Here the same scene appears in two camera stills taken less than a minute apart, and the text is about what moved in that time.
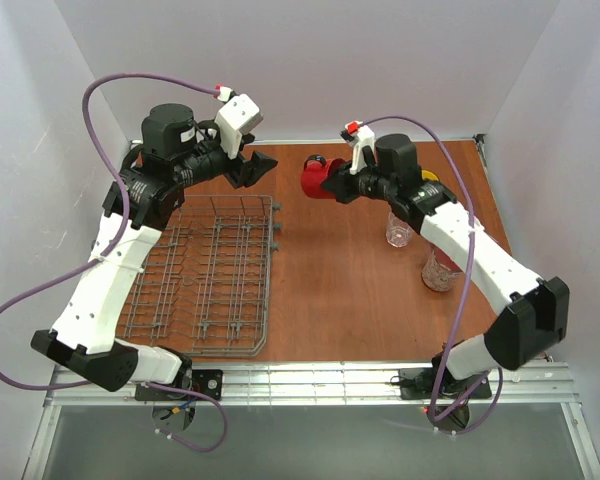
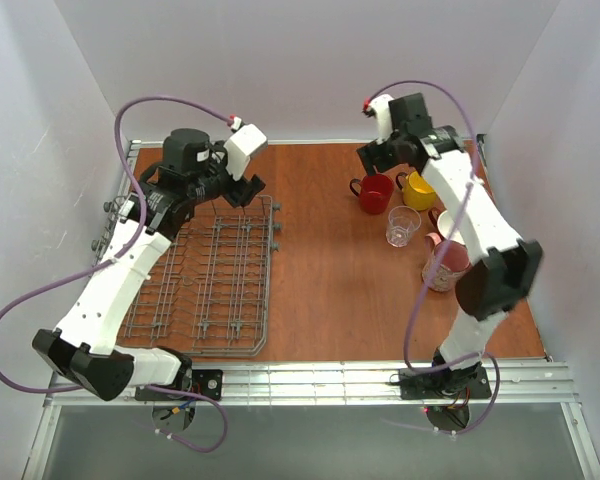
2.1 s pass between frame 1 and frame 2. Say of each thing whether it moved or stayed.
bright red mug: moved
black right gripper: moved
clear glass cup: stayed
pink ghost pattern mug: stayed
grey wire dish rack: stayed
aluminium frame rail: stayed
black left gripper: moved
